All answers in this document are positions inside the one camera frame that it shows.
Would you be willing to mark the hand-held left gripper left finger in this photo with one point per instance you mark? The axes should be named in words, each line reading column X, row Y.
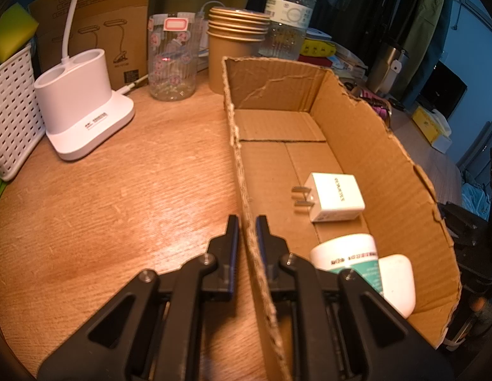
column 230, row 242

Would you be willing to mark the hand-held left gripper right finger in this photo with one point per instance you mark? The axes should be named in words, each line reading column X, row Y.
column 263, row 242

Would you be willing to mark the white green-label pill bottle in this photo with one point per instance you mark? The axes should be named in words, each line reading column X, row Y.
column 345, row 250

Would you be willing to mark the white charger plug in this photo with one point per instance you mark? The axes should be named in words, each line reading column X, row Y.
column 333, row 198

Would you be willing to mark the white earbuds case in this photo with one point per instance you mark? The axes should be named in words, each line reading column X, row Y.
column 396, row 281

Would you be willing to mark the brown cardboard box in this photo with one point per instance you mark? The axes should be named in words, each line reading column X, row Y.
column 269, row 158

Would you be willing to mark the patterned bedding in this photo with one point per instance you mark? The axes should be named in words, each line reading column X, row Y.
column 474, row 200

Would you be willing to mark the yellow tissue box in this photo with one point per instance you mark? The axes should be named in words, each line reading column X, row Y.
column 430, row 127

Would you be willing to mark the black computer monitor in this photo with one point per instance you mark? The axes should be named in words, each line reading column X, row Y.
column 446, row 89

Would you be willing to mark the stack of brown paper cups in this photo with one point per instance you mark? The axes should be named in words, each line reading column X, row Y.
column 230, row 59

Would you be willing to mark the clear floral printed glass cup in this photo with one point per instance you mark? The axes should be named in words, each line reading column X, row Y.
column 172, row 67

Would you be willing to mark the red book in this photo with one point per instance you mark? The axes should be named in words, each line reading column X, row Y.
column 323, row 63

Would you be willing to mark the white desk lamp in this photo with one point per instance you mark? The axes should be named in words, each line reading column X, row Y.
column 83, row 99

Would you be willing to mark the stainless steel tumbler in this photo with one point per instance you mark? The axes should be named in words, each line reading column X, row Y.
column 386, row 67

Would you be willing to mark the clear plastic water bottle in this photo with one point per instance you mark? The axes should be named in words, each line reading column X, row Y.
column 287, row 12

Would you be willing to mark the brown printed lamp carton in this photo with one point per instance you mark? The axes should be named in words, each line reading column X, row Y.
column 123, row 27

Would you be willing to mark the white plastic basket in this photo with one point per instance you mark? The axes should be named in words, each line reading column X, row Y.
column 12, row 107

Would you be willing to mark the yellow-green sponge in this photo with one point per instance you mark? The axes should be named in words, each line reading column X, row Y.
column 12, row 27

